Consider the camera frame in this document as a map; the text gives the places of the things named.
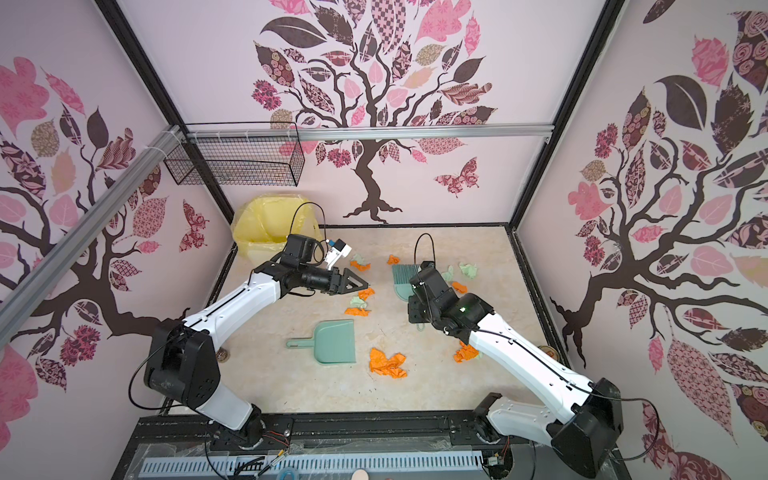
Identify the aluminium rail left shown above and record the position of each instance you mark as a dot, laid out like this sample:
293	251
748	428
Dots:
20	304

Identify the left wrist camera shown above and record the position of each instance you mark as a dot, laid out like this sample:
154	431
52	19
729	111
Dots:
335	251

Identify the large orange paper scrap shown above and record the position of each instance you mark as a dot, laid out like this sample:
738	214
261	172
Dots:
381	364

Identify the orange scrap near right arm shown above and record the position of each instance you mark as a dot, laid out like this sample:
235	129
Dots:
465	353

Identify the small orange scrap right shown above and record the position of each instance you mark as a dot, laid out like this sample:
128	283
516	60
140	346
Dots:
460	288

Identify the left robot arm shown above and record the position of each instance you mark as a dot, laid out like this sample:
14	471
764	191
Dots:
182	364

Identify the green dustpan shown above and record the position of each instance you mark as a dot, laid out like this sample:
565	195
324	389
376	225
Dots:
332	342

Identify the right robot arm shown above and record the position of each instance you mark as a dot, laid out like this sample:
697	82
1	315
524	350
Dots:
579	419

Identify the yellow-lined trash bin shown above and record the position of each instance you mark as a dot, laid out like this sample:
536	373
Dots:
262	225

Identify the green scrap right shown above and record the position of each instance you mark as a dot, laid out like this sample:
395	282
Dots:
469	270

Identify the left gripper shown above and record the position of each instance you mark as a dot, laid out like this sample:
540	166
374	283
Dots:
333	287

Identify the green hand brush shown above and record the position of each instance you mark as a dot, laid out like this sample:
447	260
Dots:
402	273

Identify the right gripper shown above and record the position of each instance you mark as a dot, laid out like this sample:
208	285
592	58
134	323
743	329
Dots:
413	314

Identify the black base frame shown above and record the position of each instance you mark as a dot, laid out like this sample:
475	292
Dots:
346	433

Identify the green tin can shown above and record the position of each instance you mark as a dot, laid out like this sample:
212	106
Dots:
550	351

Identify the green orange scrap far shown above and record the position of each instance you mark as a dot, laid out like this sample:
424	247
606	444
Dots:
360	263

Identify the orange green scrap pile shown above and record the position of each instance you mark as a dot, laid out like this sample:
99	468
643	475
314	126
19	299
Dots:
358	305

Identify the black wire basket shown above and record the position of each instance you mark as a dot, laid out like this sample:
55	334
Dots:
261	153

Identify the aluminium rail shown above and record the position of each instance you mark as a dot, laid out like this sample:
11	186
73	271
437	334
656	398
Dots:
20	304
375	133

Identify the pale green scrap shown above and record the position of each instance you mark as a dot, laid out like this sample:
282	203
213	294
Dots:
448	274

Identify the aluminium rail back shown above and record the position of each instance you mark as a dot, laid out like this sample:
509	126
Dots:
375	133

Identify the white slotted cable duct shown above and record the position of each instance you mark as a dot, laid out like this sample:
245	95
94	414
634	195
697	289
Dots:
311	465

